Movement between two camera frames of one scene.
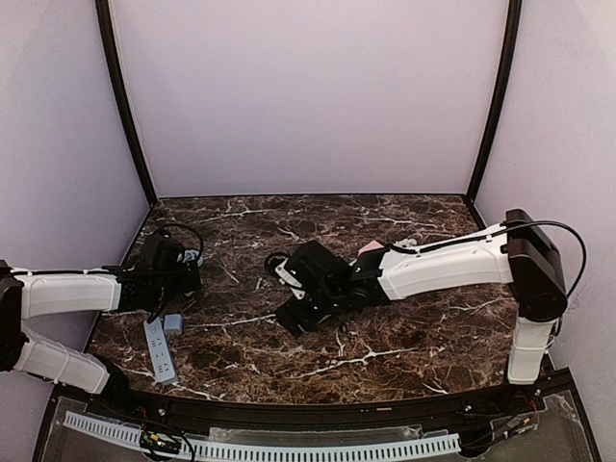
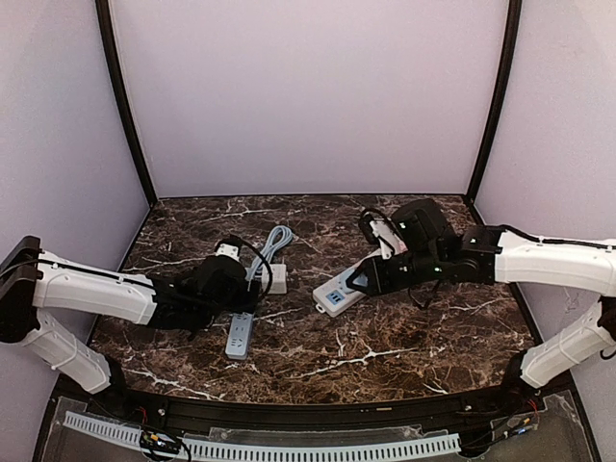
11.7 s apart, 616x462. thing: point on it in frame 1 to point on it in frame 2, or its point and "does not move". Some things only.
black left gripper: (191, 277) to (245, 293)
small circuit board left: (159, 442) does not move
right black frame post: (509, 54) does not move
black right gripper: (293, 315) to (376, 277)
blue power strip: (160, 352) to (239, 336)
